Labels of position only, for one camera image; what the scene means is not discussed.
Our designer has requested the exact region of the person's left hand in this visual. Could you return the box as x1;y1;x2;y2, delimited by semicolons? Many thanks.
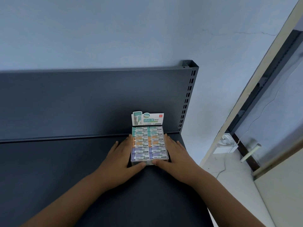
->
94;134;147;189

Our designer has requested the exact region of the person's right hand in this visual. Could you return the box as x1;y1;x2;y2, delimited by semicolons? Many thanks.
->
155;133;215;187

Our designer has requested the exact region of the white box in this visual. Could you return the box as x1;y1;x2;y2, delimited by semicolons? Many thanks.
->
130;111;169;167

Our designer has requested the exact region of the person's left forearm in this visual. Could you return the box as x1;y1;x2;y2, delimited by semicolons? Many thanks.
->
21;172;116;227

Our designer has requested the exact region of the person's right forearm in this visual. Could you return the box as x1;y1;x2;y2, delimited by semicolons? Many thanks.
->
192;175;267;227

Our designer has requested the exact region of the white power adapter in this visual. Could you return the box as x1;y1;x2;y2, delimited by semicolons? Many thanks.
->
213;133;240;154

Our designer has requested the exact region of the dark grey shelf back panel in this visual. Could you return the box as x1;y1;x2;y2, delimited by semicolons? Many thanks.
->
0;68;194;143

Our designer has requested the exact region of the white floor cable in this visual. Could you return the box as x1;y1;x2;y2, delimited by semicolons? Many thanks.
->
212;152;228;179

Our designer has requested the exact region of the white door handle bar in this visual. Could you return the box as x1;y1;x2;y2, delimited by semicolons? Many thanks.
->
240;143;263;163

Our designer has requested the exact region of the white door frame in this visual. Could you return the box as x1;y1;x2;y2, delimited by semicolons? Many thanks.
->
200;0;303;167

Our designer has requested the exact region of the glass door with dark frame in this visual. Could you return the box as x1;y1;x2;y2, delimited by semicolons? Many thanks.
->
228;28;303;180

